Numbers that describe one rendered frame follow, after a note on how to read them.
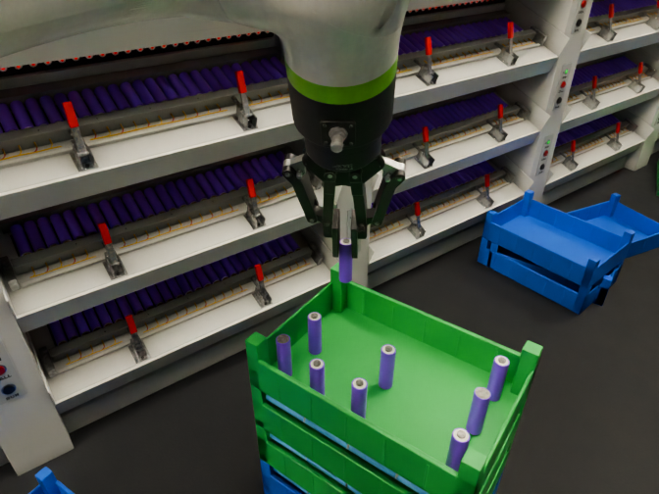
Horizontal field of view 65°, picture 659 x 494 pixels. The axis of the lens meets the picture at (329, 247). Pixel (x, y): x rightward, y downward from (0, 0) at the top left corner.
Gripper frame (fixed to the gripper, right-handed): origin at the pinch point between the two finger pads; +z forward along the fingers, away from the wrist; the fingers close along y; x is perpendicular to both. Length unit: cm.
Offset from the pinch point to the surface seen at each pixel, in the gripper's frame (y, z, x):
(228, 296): -26, 42, 10
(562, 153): 64, 74, 82
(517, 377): 22.1, 8.8, -14.2
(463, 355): 16.5, 12.7, -10.3
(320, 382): -2.0, 6.1, -17.3
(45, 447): -52, 40, -23
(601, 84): 74, 61, 100
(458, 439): 13.1, 0.6, -23.7
